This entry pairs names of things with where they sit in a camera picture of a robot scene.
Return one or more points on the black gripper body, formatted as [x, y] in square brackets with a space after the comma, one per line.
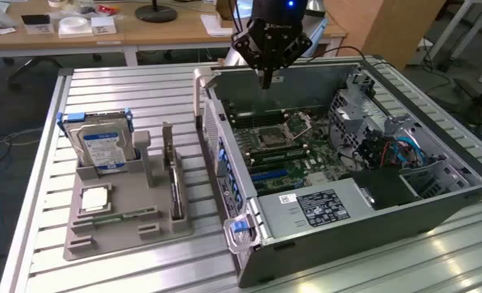
[275, 18]

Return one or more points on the graphics card with black fan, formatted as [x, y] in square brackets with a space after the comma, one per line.
[176, 195]

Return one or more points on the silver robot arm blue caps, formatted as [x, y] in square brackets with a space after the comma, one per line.
[235, 58]

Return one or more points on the white paper stack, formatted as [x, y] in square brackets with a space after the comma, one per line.
[213, 26]

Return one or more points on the wooden desk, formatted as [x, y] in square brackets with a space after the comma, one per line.
[163, 33]

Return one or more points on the wooden cabinet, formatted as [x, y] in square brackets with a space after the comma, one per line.
[387, 30]

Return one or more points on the black round lamp base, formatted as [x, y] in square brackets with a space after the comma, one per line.
[155, 13]

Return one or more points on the metal socket cover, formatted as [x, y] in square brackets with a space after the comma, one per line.
[299, 123]

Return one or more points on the silver perforated drive cage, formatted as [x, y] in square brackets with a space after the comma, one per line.
[348, 125]

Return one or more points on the CPU socket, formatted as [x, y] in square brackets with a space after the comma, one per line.
[271, 137]

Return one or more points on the white labelled box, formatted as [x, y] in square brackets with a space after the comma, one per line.
[101, 23]

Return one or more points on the red packet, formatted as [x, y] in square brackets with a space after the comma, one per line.
[105, 9]

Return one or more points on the black installed RAM stick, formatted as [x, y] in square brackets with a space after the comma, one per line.
[276, 156]

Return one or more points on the green motherboard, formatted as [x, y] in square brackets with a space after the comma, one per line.
[325, 166]

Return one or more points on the dark object in plastic wrap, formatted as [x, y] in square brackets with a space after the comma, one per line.
[84, 10]

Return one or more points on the white flat box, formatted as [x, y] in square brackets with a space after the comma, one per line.
[75, 33]

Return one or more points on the blue expansion slot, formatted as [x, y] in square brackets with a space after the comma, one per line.
[268, 175]

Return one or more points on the hard disk in blue carrier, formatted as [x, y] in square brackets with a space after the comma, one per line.
[101, 146]

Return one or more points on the beige tape roll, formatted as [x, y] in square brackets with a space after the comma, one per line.
[55, 3]

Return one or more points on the white box with black lid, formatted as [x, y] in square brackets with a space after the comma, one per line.
[36, 27]

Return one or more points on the silver power supply unit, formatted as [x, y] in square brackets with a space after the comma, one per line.
[280, 213]

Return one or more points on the silver disk bay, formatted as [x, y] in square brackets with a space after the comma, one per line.
[440, 180]

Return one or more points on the white paper card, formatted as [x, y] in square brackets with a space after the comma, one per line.
[0, 31]

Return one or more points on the silver CPU chip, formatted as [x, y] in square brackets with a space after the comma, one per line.
[95, 200]

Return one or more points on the dark grey open PC case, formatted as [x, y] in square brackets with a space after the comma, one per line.
[345, 238]

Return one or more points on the grey plastic parts rack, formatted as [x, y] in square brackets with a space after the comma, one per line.
[133, 226]

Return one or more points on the green RAM stick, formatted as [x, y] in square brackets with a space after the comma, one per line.
[113, 218]

